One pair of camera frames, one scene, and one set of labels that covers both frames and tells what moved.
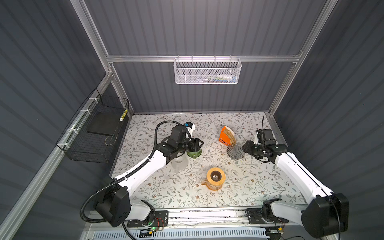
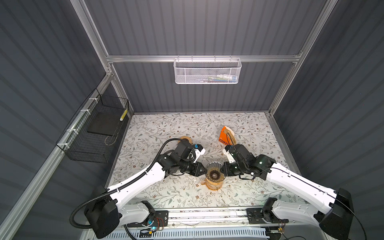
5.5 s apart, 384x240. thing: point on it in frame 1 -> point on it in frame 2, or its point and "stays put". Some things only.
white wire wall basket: (207, 70) stays put
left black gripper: (197, 147) -> (197, 166)
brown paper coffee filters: (230, 134) stays put
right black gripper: (247, 147) -> (225, 169)
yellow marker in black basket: (123, 115) stays put
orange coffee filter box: (223, 137) stays put
